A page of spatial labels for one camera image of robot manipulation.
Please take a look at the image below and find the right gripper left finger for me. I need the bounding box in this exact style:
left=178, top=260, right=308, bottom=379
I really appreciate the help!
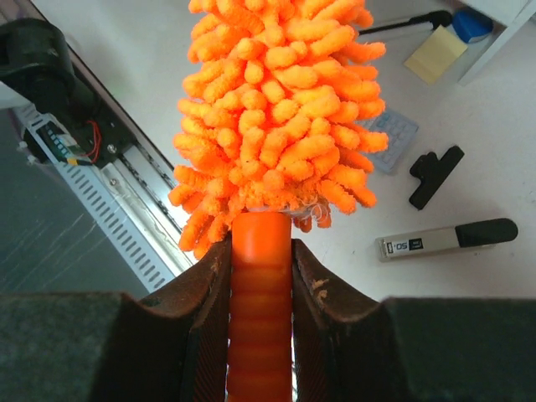
left=1, top=240, right=231, bottom=401

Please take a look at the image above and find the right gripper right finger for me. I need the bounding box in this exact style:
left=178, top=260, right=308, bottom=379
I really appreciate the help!
left=292, top=240, right=535, bottom=401

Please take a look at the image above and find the orange microfiber duster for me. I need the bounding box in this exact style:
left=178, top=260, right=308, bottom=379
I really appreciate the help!
left=168, top=1, right=389, bottom=401

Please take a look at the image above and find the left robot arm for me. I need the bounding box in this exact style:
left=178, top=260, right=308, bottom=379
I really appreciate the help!
left=1, top=18, right=101, bottom=127

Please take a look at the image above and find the white small bookshelf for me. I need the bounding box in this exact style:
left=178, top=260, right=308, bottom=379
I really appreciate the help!
left=458, top=0, right=535, bottom=86

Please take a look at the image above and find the black binder clip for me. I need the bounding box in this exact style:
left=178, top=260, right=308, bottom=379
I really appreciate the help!
left=409, top=145, right=465, bottom=210

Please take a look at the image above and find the blue beige calculator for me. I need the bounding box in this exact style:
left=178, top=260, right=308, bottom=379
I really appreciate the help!
left=358, top=107, right=419, bottom=174

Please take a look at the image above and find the yellow sticky note pad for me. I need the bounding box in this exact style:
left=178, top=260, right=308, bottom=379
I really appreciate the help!
left=404, top=26, right=467, bottom=85

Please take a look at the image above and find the blue tape dispenser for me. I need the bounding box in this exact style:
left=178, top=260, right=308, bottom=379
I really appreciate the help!
left=451, top=8, right=494, bottom=44

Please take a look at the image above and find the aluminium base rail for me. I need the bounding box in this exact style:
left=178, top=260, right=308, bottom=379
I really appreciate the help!
left=62, top=41, right=193, bottom=269

